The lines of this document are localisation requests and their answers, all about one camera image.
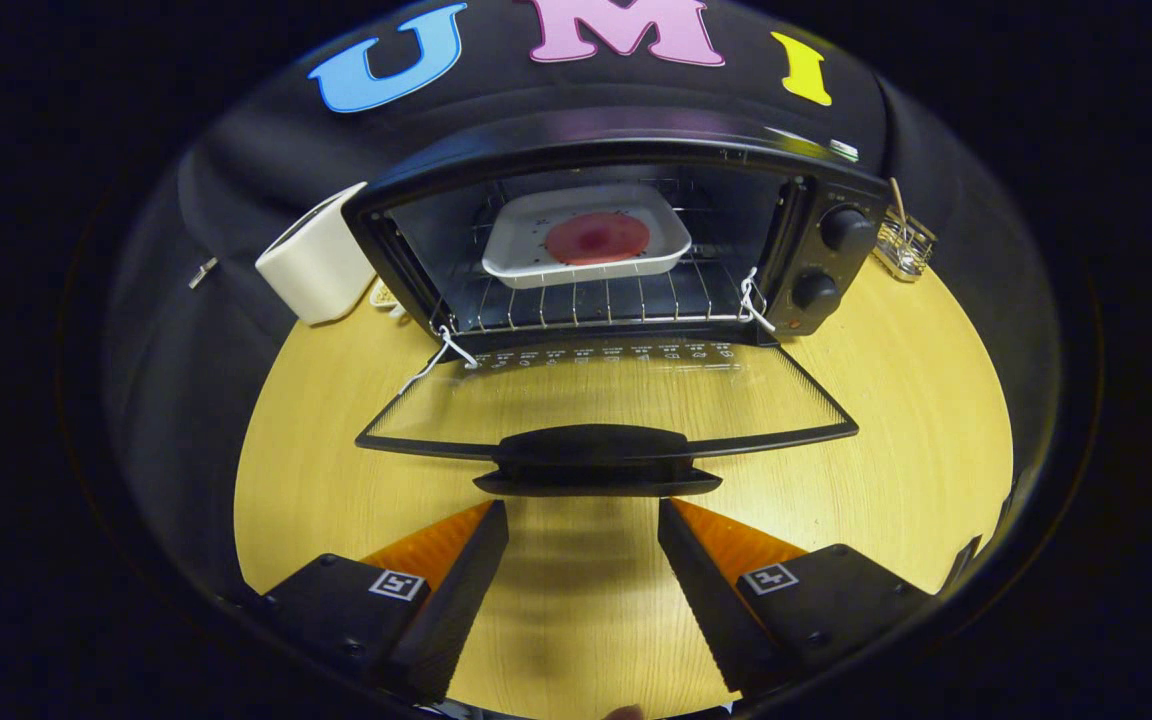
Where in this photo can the white square plate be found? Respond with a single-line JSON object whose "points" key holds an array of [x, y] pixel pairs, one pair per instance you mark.
{"points": [[526, 240]]}

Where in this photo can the pink meat slice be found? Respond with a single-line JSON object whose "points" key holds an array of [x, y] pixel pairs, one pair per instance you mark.
{"points": [[596, 238]]}

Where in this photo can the small silver clip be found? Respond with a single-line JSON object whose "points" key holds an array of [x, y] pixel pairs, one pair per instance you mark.
{"points": [[202, 272]]}

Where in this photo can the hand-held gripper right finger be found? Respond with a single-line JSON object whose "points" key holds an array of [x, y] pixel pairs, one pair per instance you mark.
{"points": [[706, 610]]}

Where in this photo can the clear glass stick holder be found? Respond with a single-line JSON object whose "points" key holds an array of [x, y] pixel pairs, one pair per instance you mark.
{"points": [[904, 245]]}

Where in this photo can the black backdrop cloth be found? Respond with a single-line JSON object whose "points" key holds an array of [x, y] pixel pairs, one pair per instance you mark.
{"points": [[236, 180]]}

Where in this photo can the white bread toaster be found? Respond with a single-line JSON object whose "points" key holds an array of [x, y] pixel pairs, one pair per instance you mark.
{"points": [[311, 265]]}

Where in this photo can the black toaster oven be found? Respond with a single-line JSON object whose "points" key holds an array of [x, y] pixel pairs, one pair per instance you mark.
{"points": [[626, 135]]}

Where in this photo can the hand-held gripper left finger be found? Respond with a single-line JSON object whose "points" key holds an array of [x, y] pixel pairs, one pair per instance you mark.
{"points": [[456, 610]]}

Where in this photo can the small dish of beans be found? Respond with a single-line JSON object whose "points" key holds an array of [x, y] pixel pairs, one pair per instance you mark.
{"points": [[384, 295]]}

